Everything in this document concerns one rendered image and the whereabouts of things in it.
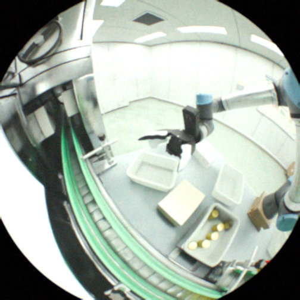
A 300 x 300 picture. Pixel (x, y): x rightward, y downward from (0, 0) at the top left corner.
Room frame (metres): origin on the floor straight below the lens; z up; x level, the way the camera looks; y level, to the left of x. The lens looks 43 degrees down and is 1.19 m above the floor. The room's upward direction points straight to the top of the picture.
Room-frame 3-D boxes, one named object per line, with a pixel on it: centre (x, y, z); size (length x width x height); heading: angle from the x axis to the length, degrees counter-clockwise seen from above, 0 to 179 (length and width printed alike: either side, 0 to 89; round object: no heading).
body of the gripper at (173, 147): (0.26, -0.12, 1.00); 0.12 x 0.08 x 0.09; 128
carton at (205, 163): (0.43, -0.32, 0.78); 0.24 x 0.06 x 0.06; 21
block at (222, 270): (-0.22, -0.23, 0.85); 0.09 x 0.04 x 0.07; 133
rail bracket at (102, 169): (0.26, 0.20, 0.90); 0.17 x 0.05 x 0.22; 133
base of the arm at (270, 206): (-0.07, -0.65, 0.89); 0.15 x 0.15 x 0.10
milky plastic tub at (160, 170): (0.28, -0.02, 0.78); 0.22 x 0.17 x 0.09; 70
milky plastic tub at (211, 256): (-0.05, -0.24, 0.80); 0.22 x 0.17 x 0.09; 133
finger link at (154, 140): (0.25, -0.01, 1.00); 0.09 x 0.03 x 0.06; 92
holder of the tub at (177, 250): (-0.07, -0.22, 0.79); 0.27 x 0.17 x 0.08; 133
